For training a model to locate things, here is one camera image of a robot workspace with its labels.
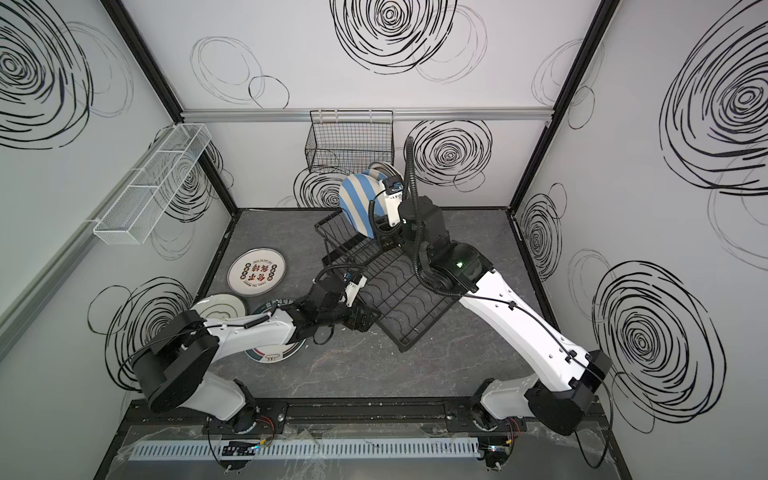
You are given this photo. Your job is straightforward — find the black wire dish rack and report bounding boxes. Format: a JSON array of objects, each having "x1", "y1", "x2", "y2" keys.
[{"x1": 315, "y1": 209, "x2": 457, "y2": 352}]

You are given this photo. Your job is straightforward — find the cream floral plate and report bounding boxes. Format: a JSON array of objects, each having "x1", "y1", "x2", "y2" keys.
[{"x1": 363, "y1": 161, "x2": 404, "y2": 189}]

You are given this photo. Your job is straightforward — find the blue striped plate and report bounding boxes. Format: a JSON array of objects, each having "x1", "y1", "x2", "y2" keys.
[{"x1": 339, "y1": 173, "x2": 387, "y2": 238}]

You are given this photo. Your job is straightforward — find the red green rimmed plate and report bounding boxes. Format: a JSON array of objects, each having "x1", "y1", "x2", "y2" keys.
[{"x1": 245, "y1": 298, "x2": 305, "y2": 364}]

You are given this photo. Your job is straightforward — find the white plate black outline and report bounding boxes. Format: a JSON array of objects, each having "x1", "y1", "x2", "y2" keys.
[{"x1": 191, "y1": 293, "x2": 247, "y2": 320}]

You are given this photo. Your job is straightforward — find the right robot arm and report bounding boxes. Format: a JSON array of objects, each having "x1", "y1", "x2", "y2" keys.
[{"x1": 398, "y1": 137, "x2": 612, "y2": 436}]

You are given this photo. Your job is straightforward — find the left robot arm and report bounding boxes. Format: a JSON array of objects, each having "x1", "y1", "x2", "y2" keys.
[{"x1": 121, "y1": 275, "x2": 381, "y2": 432}]

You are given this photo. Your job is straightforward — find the white plate red characters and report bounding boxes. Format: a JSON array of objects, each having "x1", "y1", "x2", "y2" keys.
[{"x1": 226, "y1": 248, "x2": 287, "y2": 297}]

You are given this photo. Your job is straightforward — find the black wire wall basket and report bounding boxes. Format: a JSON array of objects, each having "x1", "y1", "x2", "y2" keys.
[{"x1": 304, "y1": 109, "x2": 395, "y2": 173}]

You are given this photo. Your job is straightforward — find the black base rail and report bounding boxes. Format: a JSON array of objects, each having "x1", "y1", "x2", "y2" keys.
[{"x1": 122, "y1": 395, "x2": 607, "y2": 436}]

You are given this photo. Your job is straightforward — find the white slotted cable duct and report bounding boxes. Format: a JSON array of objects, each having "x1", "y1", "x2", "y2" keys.
[{"x1": 128, "y1": 438, "x2": 481, "y2": 462}]

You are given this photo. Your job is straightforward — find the white mesh wall shelf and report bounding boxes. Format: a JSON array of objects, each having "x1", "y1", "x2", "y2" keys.
[{"x1": 93, "y1": 123, "x2": 211, "y2": 245}]

